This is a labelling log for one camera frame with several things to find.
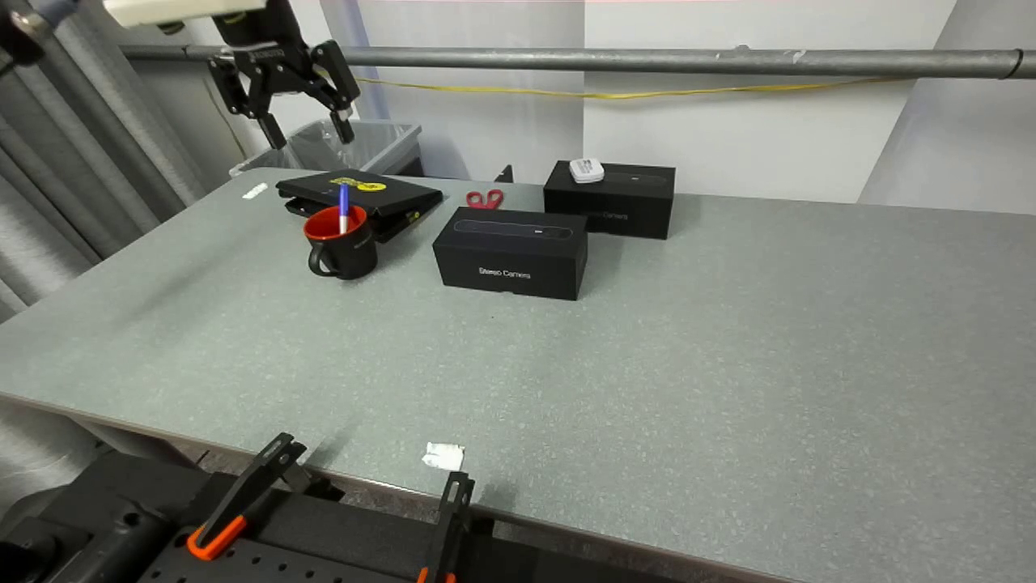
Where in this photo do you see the crumpled white tape piece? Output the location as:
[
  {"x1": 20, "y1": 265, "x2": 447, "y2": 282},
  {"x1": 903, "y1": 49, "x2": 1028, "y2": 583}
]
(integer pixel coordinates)
[{"x1": 421, "y1": 442, "x2": 467, "y2": 473}]

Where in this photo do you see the black camera box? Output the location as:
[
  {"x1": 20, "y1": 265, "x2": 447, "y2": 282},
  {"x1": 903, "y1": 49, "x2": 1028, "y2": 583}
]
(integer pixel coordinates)
[
  {"x1": 432, "y1": 206, "x2": 589, "y2": 302},
  {"x1": 542, "y1": 160, "x2": 677, "y2": 240}
]

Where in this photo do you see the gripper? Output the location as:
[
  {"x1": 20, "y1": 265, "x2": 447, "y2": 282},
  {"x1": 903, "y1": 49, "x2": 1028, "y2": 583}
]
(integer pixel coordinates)
[{"x1": 206, "y1": 0, "x2": 363, "y2": 152}]

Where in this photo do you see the black mug with red inside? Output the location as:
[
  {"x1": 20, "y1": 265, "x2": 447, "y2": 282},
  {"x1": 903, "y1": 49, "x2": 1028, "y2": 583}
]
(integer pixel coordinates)
[{"x1": 304, "y1": 205, "x2": 379, "y2": 282}]

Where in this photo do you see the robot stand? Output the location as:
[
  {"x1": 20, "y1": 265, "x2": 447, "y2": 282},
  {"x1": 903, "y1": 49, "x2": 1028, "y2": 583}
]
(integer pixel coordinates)
[{"x1": 0, "y1": 449, "x2": 689, "y2": 583}]

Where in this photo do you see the bin with clear liner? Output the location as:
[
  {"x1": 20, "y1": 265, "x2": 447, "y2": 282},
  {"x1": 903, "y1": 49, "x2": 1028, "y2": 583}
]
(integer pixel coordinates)
[{"x1": 229, "y1": 118, "x2": 424, "y2": 180}]

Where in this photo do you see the grey curtain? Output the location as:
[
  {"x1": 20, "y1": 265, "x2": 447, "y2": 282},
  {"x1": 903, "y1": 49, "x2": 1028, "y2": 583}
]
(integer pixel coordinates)
[{"x1": 0, "y1": 16, "x2": 207, "y2": 325}]

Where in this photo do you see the black and orange clamp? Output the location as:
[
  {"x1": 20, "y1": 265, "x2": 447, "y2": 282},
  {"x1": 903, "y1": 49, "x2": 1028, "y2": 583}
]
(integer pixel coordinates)
[
  {"x1": 186, "y1": 432, "x2": 308, "y2": 563},
  {"x1": 416, "y1": 471, "x2": 477, "y2": 583}
]

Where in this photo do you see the grey metal pipe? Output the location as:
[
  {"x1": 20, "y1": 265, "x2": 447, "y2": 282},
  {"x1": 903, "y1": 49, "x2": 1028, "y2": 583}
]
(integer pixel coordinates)
[{"x1": 120, "y1": 44, "x2": 1036, "y2": 81}]

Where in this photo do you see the yellow cable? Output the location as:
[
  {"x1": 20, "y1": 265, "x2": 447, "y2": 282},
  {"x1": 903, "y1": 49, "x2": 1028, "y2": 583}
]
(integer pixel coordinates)
[{"x1": 316, "y1": 68, "x2": 915, "y2": 101}]

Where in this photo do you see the flat black box yellow print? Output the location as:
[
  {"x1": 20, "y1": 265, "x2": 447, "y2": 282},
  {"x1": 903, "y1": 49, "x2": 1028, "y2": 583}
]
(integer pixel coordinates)
[{"x1": 276, "y1": 168, "x2": 444, "y2": 245}]

